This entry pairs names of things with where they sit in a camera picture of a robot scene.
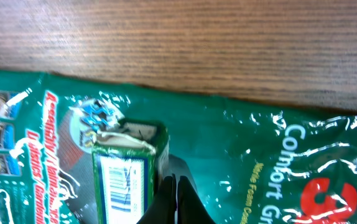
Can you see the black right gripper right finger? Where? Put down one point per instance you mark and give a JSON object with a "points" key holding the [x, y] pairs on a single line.
{"points": [[190, 209]]}

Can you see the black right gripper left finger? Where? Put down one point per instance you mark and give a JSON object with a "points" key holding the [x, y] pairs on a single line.
{"points": [[163, 207]]}

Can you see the green 3M gloves package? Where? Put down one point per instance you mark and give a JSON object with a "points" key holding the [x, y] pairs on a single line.
{"points": [[248, 163]]}

